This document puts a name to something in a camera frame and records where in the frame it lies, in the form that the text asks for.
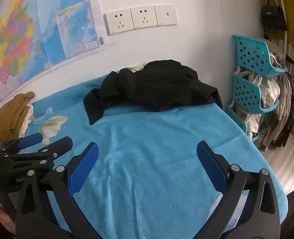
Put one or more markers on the black handbag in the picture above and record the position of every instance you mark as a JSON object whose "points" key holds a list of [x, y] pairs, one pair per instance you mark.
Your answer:
{"points": [[272, 16]]}

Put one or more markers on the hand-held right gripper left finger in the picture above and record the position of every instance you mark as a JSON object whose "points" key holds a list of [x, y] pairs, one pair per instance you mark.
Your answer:
{"points": [[83, 169]]}

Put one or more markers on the hanging clothes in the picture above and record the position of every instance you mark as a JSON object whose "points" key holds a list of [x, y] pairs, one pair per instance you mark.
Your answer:
{"points": [[283, 114]]}

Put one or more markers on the blue floral blanket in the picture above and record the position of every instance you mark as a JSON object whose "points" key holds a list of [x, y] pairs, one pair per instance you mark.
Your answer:
{"points": [[147, 166]]}

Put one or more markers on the white wall socket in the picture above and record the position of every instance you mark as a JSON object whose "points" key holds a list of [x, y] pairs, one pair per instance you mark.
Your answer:
{"points": [[143, 17], [118, 22]]}

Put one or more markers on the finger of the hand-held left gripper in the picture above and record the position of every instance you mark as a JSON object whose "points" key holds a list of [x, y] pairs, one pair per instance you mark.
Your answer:
{"points": [[57, 145], [30, 140]]}

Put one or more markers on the white plastic bags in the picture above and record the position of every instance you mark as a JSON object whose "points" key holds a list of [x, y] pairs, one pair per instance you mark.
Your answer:
{"points": [[268, 89]]}

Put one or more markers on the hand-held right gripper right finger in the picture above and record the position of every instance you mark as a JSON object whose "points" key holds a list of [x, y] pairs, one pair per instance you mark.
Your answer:
{"points": [[211, 169]]}

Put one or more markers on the black garment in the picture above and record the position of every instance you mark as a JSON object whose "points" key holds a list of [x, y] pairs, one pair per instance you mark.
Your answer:
{"points": [[157, 87]]}

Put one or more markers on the tan garment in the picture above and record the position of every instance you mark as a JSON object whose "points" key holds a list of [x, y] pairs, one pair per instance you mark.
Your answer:
{"points": [[10, 114]]}

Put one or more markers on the colourful wall map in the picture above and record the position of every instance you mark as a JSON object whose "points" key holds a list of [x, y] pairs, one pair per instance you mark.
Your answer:
{"points": [[25, 29]]}

